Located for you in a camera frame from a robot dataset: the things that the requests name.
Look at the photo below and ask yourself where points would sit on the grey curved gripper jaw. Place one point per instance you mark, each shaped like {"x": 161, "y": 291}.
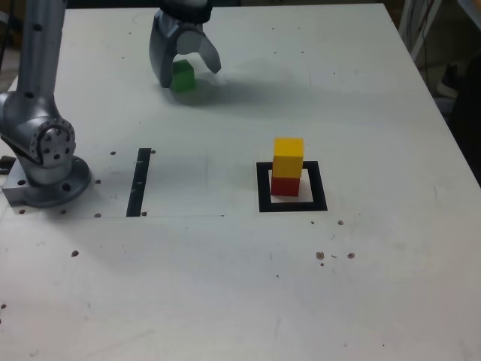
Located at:
{"x": 161, "y": 52}
{"x": 191, "y": 41}

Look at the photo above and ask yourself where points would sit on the green cube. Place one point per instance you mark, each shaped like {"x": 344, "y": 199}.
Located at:
{"x": 184, "y": 80}

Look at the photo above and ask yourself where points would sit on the yellow cube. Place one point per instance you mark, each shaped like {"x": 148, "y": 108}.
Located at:
{"x": 287, "y": 158}

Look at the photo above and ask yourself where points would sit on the red cube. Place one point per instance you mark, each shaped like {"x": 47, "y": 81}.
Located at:
{"x": 285, "y": 187}

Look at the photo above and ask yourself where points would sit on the black tape square outline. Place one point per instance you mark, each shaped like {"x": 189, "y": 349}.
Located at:
{"x": 263, "y": 203}

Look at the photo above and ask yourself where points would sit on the black tape strip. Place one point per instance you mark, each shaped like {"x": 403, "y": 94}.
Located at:
{"x": 137, "y": 180}

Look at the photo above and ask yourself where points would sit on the dark shoe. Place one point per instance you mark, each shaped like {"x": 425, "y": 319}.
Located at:
{"x": 447, "y": 84}

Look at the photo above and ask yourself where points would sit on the dark bulky object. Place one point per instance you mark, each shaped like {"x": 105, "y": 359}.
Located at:
{"x": 469, "y": 113}

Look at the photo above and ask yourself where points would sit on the white metal frame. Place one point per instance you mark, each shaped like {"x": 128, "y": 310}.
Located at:
{"x": 415, "y": 47}

